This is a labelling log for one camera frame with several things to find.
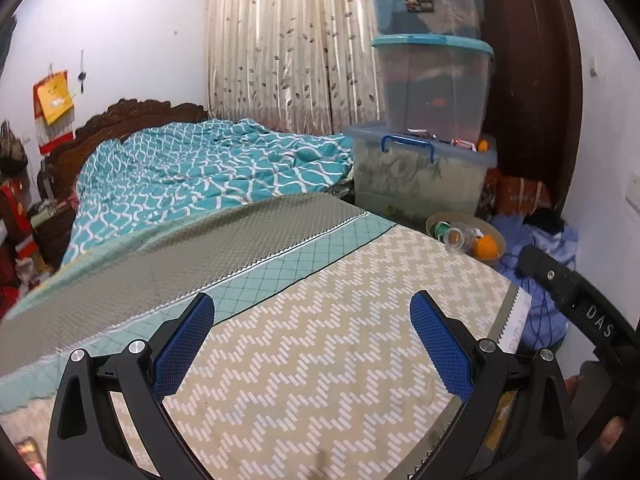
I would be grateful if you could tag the green white packet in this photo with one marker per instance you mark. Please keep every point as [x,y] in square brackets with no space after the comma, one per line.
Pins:
[441,230]

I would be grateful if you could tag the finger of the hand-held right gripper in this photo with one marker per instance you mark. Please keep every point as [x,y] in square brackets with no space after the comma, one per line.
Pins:
[542,272]

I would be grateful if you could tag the beige zigzag bed sheet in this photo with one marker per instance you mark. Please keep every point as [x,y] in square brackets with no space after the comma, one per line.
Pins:
[300,310]

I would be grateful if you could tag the red yellow wall calendar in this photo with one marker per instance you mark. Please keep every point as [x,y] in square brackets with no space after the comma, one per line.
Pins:
[52,105]

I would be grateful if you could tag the black cloth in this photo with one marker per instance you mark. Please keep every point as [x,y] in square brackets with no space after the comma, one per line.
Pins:
[545,220]

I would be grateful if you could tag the orange printed bag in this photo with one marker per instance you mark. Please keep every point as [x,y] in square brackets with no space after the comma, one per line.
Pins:
[520,192]

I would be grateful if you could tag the white wall switch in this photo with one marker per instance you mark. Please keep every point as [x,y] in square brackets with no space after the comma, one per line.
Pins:
[593,67]

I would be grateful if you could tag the teal patterned quilt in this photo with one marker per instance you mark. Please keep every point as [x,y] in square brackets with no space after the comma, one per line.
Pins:
[200,170]

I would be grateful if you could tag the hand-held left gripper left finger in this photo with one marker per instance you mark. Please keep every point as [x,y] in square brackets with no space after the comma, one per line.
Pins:
[185,345]

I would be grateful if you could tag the carved wooden headboard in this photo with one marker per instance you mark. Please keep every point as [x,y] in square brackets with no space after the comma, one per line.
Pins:
[150,112]

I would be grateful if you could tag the blue cloth pile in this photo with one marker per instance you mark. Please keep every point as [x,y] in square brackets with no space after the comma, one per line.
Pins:
[535,305]

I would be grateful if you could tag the small teal-lid storage box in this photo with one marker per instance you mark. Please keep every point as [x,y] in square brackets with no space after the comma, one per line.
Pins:
[425,5]

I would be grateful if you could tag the clear plastic bottle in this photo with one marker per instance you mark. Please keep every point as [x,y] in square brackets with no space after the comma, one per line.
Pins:
[457,238]

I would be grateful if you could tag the floral beige curtain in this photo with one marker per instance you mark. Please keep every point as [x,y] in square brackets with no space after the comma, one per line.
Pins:
[280,45]

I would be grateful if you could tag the red snack packet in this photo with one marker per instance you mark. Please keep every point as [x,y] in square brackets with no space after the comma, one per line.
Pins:
[462,143]

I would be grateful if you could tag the red boxes pile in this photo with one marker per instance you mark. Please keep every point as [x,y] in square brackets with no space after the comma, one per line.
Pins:
[12,230]

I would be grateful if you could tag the small orange fruit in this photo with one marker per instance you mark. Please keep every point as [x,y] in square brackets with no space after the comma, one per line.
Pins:
[482,146]

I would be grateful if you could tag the tan plastic basket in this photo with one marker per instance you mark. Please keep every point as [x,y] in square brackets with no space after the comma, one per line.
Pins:
[492,260]

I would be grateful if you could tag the dark brown door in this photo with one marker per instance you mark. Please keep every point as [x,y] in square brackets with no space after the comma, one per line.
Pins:
[530,85]

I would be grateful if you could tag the person's right hand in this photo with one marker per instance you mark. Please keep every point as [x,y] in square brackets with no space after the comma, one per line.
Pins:
[612,435]

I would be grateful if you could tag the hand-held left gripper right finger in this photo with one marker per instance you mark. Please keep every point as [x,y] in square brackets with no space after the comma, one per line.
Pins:
[440,340]

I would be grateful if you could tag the white wall socket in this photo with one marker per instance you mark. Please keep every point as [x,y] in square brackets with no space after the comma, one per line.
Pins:
[636,189]

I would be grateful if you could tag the large teal-lid storage box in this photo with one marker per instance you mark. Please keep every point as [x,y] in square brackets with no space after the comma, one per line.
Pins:
[430,90]

